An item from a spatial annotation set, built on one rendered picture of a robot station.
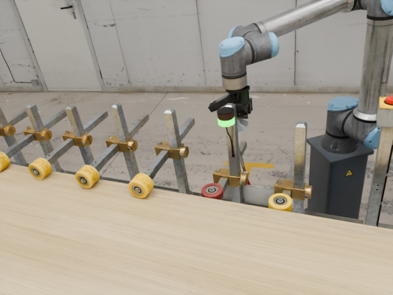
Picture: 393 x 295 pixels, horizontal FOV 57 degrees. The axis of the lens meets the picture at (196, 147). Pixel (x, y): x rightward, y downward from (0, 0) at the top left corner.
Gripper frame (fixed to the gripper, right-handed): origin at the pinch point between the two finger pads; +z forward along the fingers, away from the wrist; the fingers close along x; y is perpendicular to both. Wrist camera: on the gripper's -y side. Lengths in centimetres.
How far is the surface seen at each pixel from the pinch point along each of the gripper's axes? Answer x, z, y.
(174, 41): 242, 36, -146
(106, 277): -67, 11, -20
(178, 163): -9.1, 11.4, -22.8
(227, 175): -9.5, 14.3, -1.2
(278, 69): 253, 73, -33
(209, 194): -26.2, 10.8, -2.2
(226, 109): -11.9, -16.5, 2.1
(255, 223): -35.7, 11.8, 16.9
